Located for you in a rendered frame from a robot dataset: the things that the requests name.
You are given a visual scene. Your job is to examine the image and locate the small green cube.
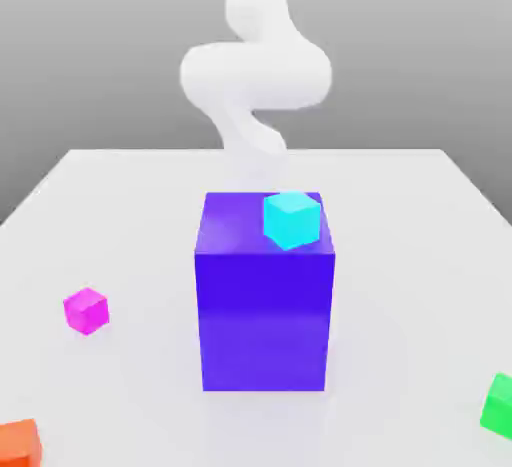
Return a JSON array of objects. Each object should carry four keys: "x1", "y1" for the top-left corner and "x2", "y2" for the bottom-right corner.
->
[{"x1": 479, "y1": 371, "x2": 512, "y2": 441}]

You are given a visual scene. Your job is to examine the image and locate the large blue box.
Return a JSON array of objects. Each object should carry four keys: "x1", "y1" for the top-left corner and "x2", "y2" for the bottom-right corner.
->
[{"x1": 194, "y1": 191, "x2": 336, "y2": 393}]

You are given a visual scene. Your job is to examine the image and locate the small cyan cube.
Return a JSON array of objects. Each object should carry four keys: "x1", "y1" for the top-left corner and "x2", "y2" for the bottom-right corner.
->
[{"x1": 262, "y1": 190, "x2": 322, "y2": 252}]

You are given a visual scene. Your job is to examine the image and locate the small orange cube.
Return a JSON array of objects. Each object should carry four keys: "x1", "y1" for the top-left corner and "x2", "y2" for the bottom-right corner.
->
[{"x1": 0, "y1": 418, "x2": 44, "y2": 467}]

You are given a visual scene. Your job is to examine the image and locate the small magenta cube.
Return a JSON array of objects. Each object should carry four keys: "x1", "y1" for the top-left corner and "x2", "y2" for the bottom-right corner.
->
[{"x1": 62, "y1": 286, "x2": 111, "y2": 336}]

